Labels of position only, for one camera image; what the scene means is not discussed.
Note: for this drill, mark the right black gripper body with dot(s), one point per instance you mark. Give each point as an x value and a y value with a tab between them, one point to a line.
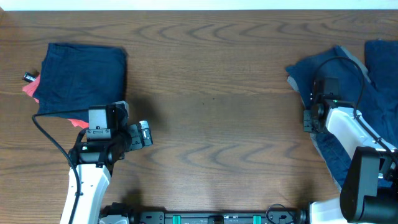
312	125

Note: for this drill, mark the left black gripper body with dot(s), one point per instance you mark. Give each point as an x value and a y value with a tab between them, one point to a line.
135	137

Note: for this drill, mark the blue denim shorts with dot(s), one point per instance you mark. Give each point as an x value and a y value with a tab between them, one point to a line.
372	84

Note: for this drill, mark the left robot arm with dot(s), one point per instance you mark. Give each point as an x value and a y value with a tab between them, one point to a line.
96	150

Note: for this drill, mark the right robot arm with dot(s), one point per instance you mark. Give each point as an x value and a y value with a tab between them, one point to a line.
361	200

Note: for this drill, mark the grey shorts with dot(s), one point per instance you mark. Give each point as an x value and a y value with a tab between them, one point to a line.
301	77

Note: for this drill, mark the folded navy shorts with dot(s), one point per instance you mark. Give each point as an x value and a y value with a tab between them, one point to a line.
76	76

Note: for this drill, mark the folded coral red garment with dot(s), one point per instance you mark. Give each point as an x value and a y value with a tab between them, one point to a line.
30	88

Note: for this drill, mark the small black clothing tag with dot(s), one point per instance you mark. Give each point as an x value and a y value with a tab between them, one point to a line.
28	77

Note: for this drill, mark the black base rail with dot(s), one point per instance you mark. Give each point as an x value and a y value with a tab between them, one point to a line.
275	214

